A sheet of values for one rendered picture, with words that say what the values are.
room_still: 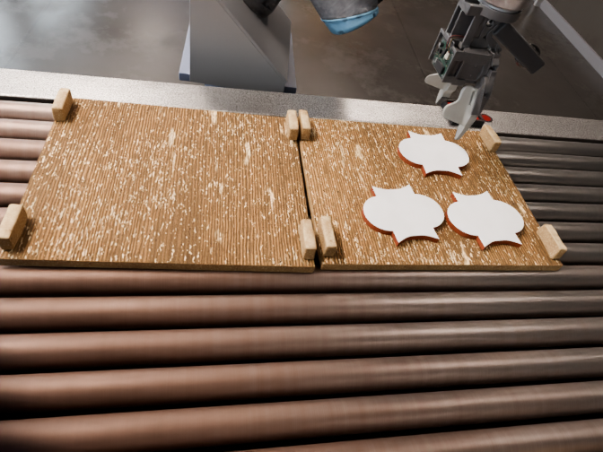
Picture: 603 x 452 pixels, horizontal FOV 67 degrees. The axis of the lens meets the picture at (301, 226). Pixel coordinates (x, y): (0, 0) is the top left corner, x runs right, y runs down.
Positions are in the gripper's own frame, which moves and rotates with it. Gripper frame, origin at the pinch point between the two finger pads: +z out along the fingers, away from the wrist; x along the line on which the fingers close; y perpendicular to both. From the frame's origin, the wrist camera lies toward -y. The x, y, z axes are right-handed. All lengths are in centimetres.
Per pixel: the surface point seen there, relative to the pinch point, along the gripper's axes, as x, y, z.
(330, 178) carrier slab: 7.8, 21.6, 9.1
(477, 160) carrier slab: 0.6, -9.7, 9.0
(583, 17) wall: -283, -267, 83
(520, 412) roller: 47.3, 2.1, 11.3
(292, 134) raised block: -1.8, 27.3, 7.7
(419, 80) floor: -190, -95, 103
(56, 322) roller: 33, 60, 12
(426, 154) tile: 1.0, 1.9, 7.9
